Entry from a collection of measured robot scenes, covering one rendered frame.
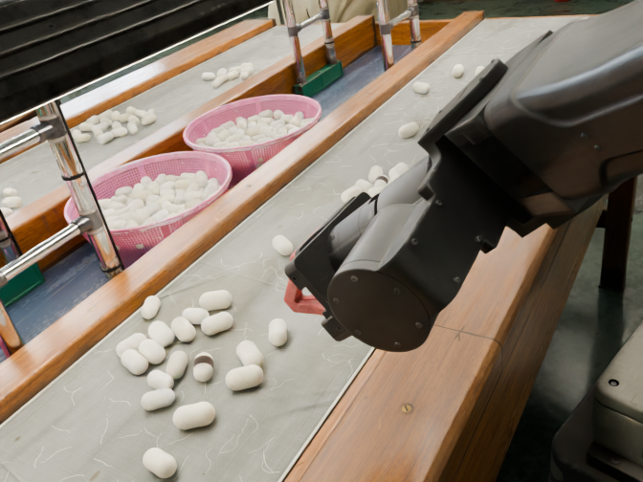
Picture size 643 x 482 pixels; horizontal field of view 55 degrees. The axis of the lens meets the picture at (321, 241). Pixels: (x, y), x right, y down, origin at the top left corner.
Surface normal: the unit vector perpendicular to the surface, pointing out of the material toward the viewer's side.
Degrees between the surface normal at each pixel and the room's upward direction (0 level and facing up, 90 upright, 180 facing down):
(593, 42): 42
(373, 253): 5
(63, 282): 0
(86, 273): 0
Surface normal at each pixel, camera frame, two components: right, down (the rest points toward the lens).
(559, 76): -0.75, -0.62
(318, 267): 0.54, -0.41
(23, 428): -0.16, -0.84
